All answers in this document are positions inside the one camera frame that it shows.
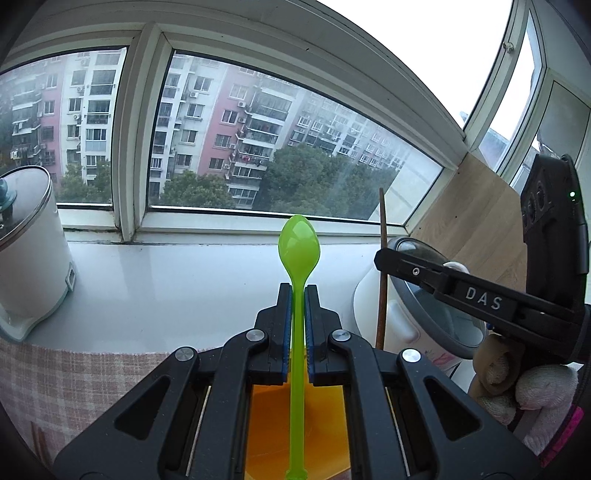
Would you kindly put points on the apartment buildings outside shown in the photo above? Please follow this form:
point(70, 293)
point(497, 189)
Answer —
point(207, 120)

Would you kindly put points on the green plastic spoon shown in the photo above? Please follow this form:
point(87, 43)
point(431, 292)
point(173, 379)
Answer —
point(299, 249)

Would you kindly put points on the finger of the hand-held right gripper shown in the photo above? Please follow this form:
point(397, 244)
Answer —
point(480, 295)

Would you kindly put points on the person's right hand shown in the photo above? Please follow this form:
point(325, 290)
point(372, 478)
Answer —
point(545, 383)

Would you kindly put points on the white cooker with glass lid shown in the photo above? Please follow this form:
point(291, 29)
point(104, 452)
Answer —
point(411, 318)

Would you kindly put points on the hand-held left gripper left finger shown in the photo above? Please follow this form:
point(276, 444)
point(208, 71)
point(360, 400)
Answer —
point(287, 332)

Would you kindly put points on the light wooden board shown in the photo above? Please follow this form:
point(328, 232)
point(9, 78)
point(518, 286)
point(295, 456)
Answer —
point(480, 217)

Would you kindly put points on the orange plastic cup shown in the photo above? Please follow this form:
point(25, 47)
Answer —
point(323, 429)

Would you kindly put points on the dark wooden chopstick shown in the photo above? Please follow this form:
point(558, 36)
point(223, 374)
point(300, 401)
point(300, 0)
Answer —
point(382, 221)

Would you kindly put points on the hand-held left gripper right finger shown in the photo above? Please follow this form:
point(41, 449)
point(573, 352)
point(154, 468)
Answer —
point(309, 332)

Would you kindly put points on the white teal kettle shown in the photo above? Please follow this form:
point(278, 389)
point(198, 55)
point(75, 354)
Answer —
point(32, 267)

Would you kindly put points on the white window frame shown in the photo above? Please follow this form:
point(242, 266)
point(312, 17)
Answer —
point(138, 138)

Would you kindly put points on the pink checked cloth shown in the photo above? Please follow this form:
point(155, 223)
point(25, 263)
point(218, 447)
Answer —
point(69, 383)

